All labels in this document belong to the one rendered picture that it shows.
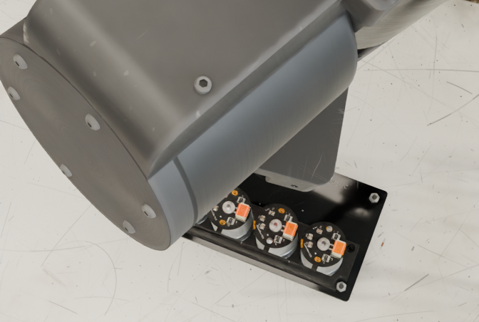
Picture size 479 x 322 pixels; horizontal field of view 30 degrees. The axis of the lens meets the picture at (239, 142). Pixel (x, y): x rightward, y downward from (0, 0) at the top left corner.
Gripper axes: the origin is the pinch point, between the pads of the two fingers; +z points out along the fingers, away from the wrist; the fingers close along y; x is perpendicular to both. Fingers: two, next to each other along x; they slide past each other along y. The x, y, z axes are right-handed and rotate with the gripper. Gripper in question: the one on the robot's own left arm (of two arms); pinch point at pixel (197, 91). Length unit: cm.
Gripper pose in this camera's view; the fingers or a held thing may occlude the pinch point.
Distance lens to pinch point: 38.6
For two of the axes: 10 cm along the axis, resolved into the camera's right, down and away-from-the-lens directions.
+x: 9.3, 2.6, 2.5
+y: -1.9, 9.4, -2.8
